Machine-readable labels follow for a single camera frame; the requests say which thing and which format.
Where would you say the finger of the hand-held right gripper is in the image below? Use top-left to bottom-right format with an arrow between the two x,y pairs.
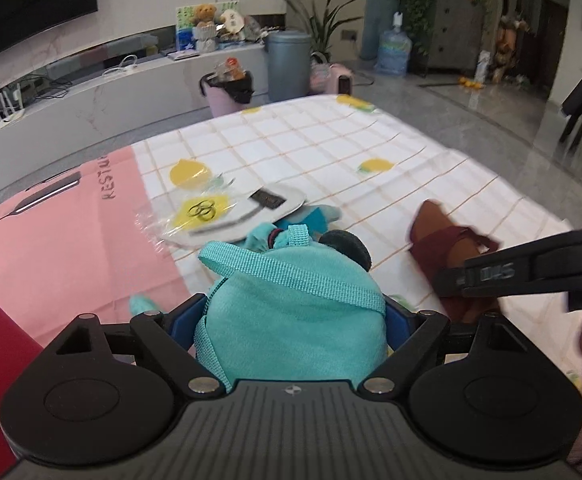
435,226 -> 582,312

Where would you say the brown teddy bear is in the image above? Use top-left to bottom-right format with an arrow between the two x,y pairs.
190,3 -> 219,29

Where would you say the white round plush toy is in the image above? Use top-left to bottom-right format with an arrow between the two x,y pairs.
218,6 -> 246,37

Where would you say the white card packet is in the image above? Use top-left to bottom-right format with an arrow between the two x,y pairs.
186,182 -> 308,249

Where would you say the lemon print checked tablecloth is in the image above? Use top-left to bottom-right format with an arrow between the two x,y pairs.
131,92 -> 582,391

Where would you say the white charger cable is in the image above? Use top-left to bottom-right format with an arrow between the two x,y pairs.
102,54 -> 140,77

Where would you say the long leaf potted plant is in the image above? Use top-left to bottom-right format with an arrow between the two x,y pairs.
277,0 -> 368,64

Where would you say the grey television console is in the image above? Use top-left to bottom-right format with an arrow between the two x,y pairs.
0,34 -> 272,191

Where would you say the pink paper bag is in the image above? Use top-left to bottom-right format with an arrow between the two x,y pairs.
0,147 -> 193,347

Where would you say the small teal cloth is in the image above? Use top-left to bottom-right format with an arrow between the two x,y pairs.
129,294 -> 160,317

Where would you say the clear packet of hair ties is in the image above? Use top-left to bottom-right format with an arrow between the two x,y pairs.
135,189 -> 254,252

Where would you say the blue water jug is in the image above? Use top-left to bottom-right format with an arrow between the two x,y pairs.
374,10 -> 414,79

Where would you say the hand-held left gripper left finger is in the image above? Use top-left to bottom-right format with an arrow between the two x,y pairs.
55,292 -> 225,402

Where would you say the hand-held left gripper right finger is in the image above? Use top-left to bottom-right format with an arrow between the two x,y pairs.
357,301 -> 516,402

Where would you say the dark round soft pouch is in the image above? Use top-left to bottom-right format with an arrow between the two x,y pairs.
318,229 -> 373,272

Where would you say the teal drawstring bag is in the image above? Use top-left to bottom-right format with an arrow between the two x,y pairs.
192,224 -> 388,395

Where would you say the pink waste bin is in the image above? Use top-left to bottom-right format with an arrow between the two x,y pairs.
200,56 -> 255,119

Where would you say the maroon brown cloth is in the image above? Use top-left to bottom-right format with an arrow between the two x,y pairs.
407,199 -> 502,325

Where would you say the grey lidded trash can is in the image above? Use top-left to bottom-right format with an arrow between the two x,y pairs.
264,30 -> 313,103

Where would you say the blue soft cloth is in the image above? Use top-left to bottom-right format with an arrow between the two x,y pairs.
290,204 -> 343,234

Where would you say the grey chest of drawers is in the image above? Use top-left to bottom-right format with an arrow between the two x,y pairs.
427,0 -> 488,74

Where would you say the white router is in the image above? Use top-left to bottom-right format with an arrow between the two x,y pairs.
0,86 -> 25,124

